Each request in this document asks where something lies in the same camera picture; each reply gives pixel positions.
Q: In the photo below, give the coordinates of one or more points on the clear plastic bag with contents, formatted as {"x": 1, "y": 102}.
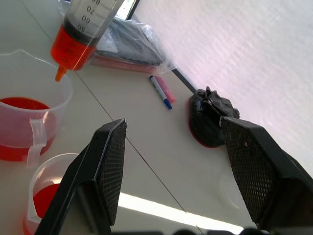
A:
{"x": 129, "y": 46}

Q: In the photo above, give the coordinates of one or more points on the white marker with blue cap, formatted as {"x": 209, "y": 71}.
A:
{"x": 160, "y": 91}

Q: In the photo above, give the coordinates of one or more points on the clear petri dish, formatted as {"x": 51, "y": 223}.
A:
{"x": 231, "y": 191}

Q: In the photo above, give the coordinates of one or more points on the black crumpled bag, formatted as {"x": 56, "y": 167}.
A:
{"x": 207, "y": 115}

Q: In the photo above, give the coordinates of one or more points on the pink eraser block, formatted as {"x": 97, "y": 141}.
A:
{"x": 166, "y": 89}

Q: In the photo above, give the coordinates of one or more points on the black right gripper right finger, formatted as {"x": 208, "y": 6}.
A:
{"x": 266, "y": 171}

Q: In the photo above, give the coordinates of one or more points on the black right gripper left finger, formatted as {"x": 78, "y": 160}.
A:
{"x": 85, "y": 176}

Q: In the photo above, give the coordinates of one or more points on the large clear plastic syringe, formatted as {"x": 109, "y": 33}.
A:
{"x": 79, "y": 36}

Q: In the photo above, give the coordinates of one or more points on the red round dish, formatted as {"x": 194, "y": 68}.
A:
{"x": 195, "y": 137}

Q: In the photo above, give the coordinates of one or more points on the clear plastic measuring cup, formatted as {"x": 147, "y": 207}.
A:
{"x": 46, "y": 193}

